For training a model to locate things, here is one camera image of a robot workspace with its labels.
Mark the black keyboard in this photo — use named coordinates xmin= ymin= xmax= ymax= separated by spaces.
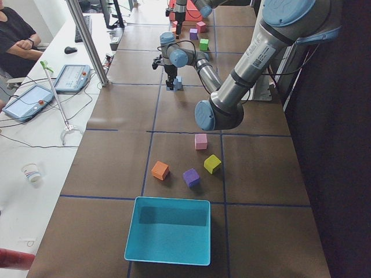
xmin=74 ymin=14 xmax=92 ymax=43

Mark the teach pendant near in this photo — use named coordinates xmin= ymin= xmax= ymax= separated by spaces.
xmin=3 ymin=85 xmax=54 ymax=122

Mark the purple foam block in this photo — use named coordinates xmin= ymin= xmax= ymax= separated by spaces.
xmin=189 ymin=28 xmax=198 ymax=41
xmin=183 ymin=168 xmax=200 ymax=188

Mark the light blue foam block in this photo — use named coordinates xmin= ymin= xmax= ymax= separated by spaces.
xmin=166 ymin=86 xmax=178 ymax=92
xmin=173 ymin=76 xmax=183 ymax=92

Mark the magenta foam block far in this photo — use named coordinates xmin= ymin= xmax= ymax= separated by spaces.
xmin=196 ymin=21 xmax=207 ymax=34

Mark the teach pendant far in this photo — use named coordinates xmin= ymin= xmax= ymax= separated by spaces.
xmin=54 ymin=64 xmax=90 ymax=94

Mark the reacher grabber tool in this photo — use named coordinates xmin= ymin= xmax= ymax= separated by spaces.
xmin=40 ymin=61 xmax=83 ymax=146

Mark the pink foam block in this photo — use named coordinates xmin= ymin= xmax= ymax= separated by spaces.
xmin=194 ymin=133 xmax=208 ymax=150

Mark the teach pendant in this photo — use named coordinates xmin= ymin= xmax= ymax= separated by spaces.
xmin=54 ymin=64 xmax=90 ymax=94
xmin=3 ymin=85 xmax=54 ymax=122

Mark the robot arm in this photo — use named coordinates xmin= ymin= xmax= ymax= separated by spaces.
xmin=166 ymin=0 xmax=227 ymax=39
xmin=152 ymin=1 xmax=343 ymax=131

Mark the teal plastic bin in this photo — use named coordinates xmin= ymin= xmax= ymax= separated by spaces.
xmin=124 ymin=196 xmax=211 ymax=266

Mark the seated person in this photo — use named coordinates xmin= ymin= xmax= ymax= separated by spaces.
xmin=1 ymin=4 xmax=43 ymax=78

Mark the orange foam block left side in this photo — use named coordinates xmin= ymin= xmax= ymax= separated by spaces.
xmin=151 ymin=161 xmax=169 ymax=181

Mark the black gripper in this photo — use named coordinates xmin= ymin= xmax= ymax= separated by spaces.
xmin=176 ymin=20 xmax=183 ymax=39
xmin=164 ymin=65 xmax=177 ymax=87

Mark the computer mouse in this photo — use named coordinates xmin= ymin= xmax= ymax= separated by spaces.
xmin=64 ymin=46 xmax=78 ymax=54

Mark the yellow foam block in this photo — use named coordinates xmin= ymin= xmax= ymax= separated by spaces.
xmin=203 ymin=154 xmax=222 ymax=174

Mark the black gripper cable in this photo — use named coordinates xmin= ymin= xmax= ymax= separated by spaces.
xmin=156 ymin=39 xmax=198 ymax=54

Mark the purple foam block right side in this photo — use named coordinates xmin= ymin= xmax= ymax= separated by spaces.
xmin=189 ymin=28 xmax=198 ymax=41

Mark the red cylinder object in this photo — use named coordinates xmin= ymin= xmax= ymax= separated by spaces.
xmin=1 ymin=248 xmax=35 ymax=270

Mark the pink plastic bin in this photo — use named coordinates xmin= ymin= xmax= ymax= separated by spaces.
xmin=185 ymin=1 xmax=203 ymax=22

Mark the aluminium frame post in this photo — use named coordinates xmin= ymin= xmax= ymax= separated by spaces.
xmin=66 ymin=0 xmax=108 ymax=87

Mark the green foam block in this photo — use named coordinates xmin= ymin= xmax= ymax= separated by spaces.
xmin=199 ymin=38 xmax=209 ymax=52

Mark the paper cup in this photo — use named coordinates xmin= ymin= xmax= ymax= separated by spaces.
xmin=21 ymin=163 xmax=41 ymax=182

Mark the purple foam block left side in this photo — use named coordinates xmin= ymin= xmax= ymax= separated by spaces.
xmin=183 ymin=168 xmax=200 ymax=188

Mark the black monitor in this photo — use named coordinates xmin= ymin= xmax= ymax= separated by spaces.
xmin=100 ymin=0 xmax=125 ymax=30

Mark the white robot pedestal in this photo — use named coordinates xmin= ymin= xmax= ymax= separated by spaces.
xmin=252 ymin=75 xmax=272 ymax=101

